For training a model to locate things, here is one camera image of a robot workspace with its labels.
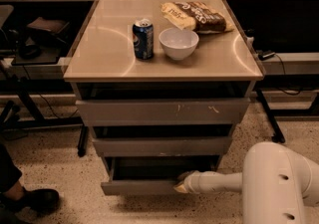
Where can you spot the white bowl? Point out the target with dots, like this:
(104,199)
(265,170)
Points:
(178,44)

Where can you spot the grey drawer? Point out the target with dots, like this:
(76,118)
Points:
(151,175)
(162,112)
(212,145)

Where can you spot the grey drawer cabinet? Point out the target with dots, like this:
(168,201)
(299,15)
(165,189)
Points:
(104,67)

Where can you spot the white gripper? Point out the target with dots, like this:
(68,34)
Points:
(194,182)

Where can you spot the grey bottom drawer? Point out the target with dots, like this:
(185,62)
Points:
(151,175)

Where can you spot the black desk leg left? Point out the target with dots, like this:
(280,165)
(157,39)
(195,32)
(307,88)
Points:
(82,143)

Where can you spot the grey top drawer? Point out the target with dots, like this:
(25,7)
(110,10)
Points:
(162,112)

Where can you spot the black desk leg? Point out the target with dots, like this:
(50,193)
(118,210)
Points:
(82,143)
(277,133)

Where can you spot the dark trouser leg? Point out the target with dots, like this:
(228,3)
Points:
(9,173)

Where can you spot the black shoe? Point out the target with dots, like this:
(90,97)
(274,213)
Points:
(44,201)

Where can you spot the small black device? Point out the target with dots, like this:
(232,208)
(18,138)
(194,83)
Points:
(264,55)

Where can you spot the brown yellow chip bag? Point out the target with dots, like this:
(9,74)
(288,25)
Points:
(195,16)

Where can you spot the black desk leg right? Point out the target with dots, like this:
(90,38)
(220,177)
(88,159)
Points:
(277,133)

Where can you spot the grey middle drawer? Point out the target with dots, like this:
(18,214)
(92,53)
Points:
(212,145)

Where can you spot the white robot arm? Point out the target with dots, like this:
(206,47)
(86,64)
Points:
(276,184)

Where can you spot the blue soda can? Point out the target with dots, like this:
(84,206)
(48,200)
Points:
(143,38)

